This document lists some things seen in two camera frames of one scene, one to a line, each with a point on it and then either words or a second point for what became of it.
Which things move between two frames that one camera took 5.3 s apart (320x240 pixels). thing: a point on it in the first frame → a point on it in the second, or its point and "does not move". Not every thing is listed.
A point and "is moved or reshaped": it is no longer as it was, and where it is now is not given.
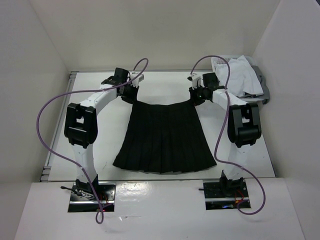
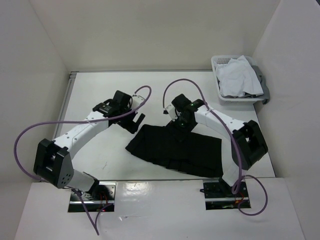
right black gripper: [194, 100] → [188, 129]
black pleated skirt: [164, 138] is moved or reshaped
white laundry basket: [219, 58] does not move
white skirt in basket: [243, 78] does not move
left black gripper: [133, 98] → [130, 125]
